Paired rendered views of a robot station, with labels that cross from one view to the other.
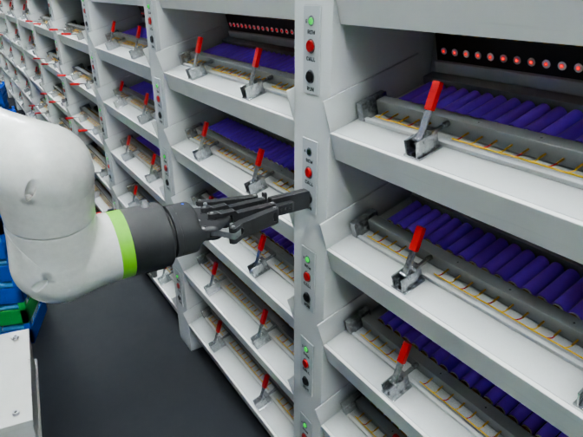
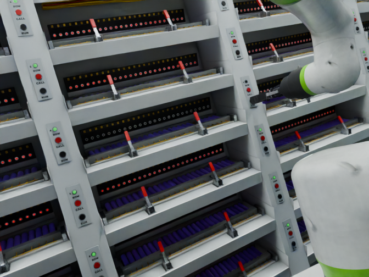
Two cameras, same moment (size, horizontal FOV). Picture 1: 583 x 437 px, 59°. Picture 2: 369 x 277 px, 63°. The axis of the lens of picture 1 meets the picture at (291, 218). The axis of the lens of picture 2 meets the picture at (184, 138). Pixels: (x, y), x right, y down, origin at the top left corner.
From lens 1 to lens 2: 1.49 m
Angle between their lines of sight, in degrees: 80
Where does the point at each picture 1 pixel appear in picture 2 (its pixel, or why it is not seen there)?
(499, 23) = (288, 21)
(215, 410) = not seen: outside the picture
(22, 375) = (316, 269)
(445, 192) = (294, 65)
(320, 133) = (248, 71)
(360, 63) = not seen: hidden behind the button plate
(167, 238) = not seen: hidden behind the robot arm
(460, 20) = (279, 22)
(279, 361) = (251, 226)
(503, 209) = (307, 60)
